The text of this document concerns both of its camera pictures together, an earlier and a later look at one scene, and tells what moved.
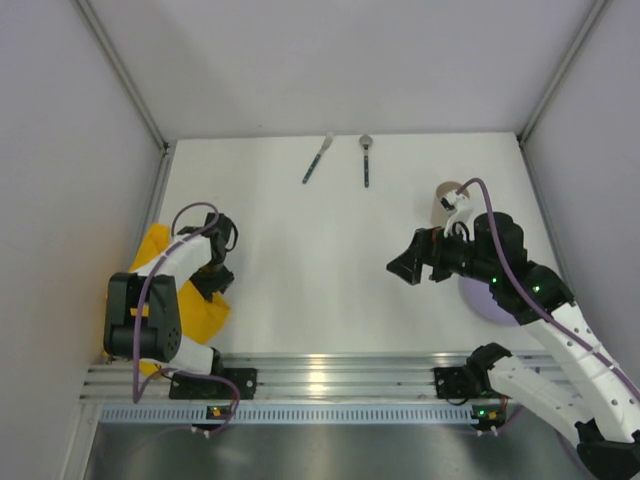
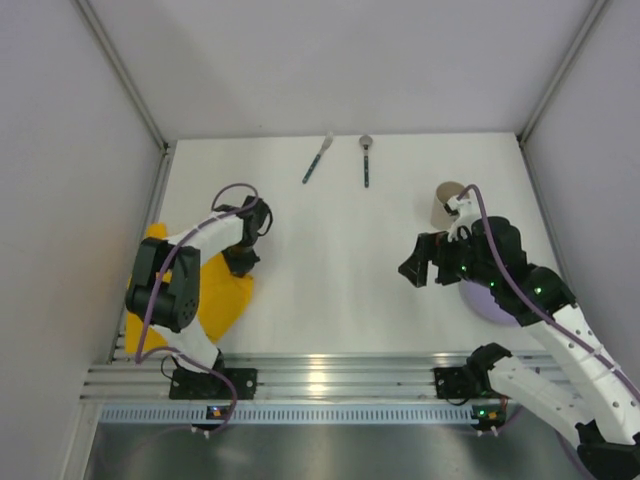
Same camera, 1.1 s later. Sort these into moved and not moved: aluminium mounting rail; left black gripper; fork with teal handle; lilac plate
Moved: left black gripper
Not moved: fork with teal handle; aluminium mounting rail; lilac plate
